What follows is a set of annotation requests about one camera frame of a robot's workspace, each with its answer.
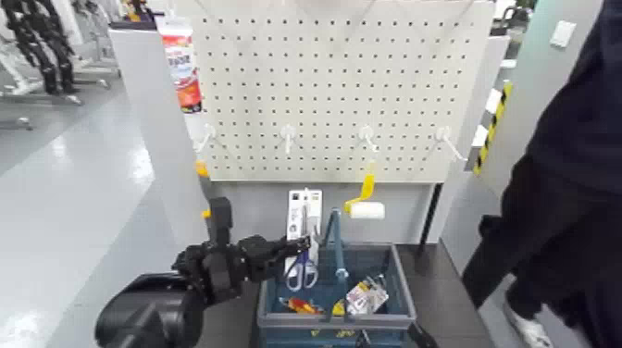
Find person in dark clothes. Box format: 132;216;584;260
460;0;622;348

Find yellow black machine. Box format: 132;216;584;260
120;0;157;23

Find beige perforated pegboard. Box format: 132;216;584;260
186;0;497;185

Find white blister pack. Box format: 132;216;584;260
345;275;390;317

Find black humanoid robot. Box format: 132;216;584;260
0;0;81;96

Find black pegboard stand leg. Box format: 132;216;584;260
417;183;443;258

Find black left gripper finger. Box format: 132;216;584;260
271;234;313;260

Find mini paint roller yellow handle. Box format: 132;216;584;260
343;162;386;221

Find white wall switch plate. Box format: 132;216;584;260
550;19;578;49

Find wide white partition panel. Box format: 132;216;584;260
108;28;439;246

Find white pegboard hook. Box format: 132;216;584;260
358;125;379;155
193;123;218;155
435;125;468;163
280;123;299;156

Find yellow handled paint brush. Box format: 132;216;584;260
194;160;219;219

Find black chair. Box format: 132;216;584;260
491;6;533;38

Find narrow white partition panel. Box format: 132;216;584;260
439;36;511;292

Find blue scissors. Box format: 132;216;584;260
283;188;324;292

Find white sneaker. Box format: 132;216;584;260
503;301;555;348

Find blue plastic crate grey rim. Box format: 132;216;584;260
256;242;418;348

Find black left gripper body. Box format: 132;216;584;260
171;232;292;306

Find red white sealant tube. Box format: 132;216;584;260
155;17;205;116

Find red yellow package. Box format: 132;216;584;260
279;296;325;316

